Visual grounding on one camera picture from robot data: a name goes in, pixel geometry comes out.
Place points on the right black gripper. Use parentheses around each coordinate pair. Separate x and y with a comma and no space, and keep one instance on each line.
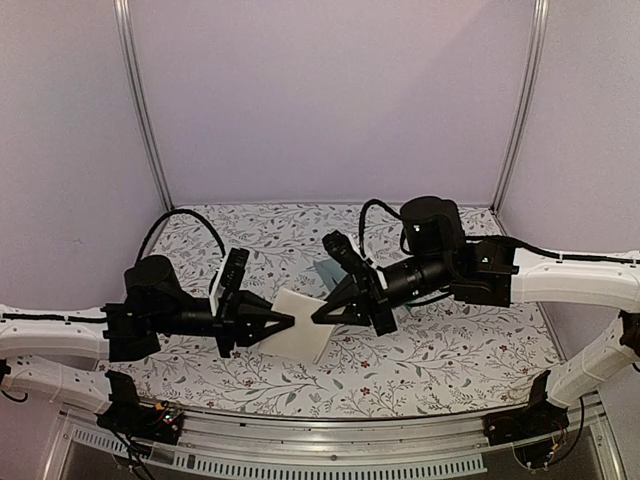
(358,312)

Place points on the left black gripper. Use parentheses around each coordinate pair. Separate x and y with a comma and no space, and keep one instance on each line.
(234,320)

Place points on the teal blue envelope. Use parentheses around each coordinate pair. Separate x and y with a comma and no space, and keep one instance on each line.
(330,272)

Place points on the beige letter paper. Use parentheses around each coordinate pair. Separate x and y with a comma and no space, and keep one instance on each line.
(305,341)

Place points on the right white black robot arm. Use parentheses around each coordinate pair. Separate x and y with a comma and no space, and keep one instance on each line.
(490,270)

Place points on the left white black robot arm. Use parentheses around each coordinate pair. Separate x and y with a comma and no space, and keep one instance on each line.
(33,342)

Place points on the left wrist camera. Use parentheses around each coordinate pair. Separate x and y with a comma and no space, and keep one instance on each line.
(233,269)

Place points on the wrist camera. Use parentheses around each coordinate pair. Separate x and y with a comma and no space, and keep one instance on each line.
(233,269)
(339,247)

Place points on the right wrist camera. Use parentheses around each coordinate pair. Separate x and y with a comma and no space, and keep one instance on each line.
(339,247)

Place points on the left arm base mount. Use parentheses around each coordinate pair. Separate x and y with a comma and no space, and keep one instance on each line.
(158,424)

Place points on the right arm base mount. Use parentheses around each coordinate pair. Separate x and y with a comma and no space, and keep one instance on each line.
(523,423)

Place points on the front aluminium rail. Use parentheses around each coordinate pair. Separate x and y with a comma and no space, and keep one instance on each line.
(239,445)

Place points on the left aluminium frame post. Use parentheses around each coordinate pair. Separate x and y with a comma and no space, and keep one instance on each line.
(133,72)

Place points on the aluminium frame post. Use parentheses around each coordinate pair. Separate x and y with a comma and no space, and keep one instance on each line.
(527,90)
(133,72)

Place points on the right aluminium frame post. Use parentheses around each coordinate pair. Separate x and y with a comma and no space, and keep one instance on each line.
(527,90)

